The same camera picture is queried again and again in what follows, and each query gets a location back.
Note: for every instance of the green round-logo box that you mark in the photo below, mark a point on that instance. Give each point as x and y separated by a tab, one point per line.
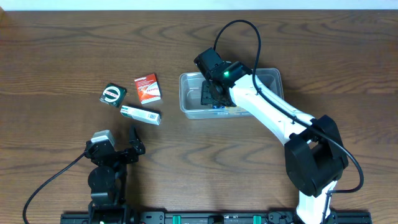
113	95

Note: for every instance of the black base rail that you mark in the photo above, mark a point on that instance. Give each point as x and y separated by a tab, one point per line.
281	217

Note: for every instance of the blue Kool Fever box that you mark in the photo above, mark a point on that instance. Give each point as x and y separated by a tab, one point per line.
219	107

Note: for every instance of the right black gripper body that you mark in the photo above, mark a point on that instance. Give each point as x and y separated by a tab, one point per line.
207	94

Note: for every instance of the red medicine box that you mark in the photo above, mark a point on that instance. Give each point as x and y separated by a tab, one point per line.
148	89

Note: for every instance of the clear plastic container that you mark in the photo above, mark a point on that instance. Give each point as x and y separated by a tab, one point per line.
190	94

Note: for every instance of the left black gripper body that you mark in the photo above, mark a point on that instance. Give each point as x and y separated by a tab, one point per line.
125	157

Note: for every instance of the white green Panadol box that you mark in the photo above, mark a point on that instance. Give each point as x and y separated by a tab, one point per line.
141	115

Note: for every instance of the yellow medicine box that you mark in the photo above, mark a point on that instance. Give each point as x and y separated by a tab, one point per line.
237	109

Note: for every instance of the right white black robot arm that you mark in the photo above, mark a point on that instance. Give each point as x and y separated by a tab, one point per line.
314	154

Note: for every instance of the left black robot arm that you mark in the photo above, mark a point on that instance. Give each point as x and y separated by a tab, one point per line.
108	180

